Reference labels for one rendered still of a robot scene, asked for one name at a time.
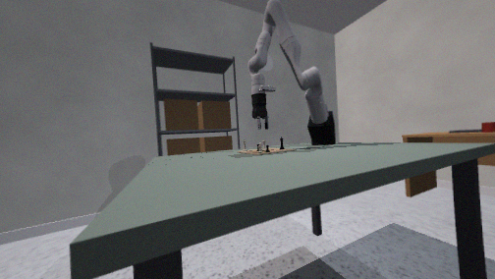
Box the brown and cream chessboard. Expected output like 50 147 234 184
237 148 296 155

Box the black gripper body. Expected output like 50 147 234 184
251 84 276 118

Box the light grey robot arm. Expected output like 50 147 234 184
247 0 329 124

